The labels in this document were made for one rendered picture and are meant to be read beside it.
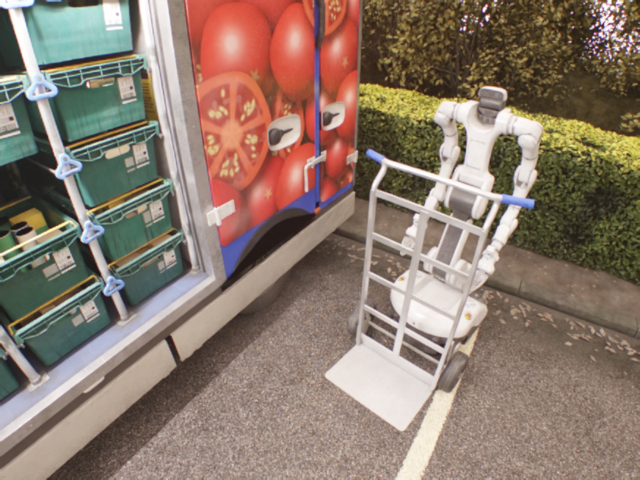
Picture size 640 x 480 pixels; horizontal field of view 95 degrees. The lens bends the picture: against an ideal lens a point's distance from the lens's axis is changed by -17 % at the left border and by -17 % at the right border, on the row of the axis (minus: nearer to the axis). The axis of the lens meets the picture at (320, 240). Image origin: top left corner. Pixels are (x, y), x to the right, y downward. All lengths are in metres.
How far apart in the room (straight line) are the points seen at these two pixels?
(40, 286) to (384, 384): 1.78
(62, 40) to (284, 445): 1.98
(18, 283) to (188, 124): 0.88
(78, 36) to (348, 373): 2.07
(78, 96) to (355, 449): 1.97
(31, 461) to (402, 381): 1.85
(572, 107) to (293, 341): 4.43
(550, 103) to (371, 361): 4.09
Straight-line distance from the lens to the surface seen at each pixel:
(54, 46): 1.46
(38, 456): 1.82
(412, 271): 1.72
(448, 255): 2.06
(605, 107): 5.39
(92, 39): 1.51
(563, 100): 5.31
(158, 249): 1.76
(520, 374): 2.49
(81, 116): 1.49
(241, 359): 2.30
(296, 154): 2.11
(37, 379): 1.74
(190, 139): 1.54
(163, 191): 1.70
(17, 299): 1.58
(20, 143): 1.43
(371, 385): 2.16
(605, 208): 3.38
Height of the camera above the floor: 1.80
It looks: 34 degrees down
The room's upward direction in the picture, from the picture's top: straight up
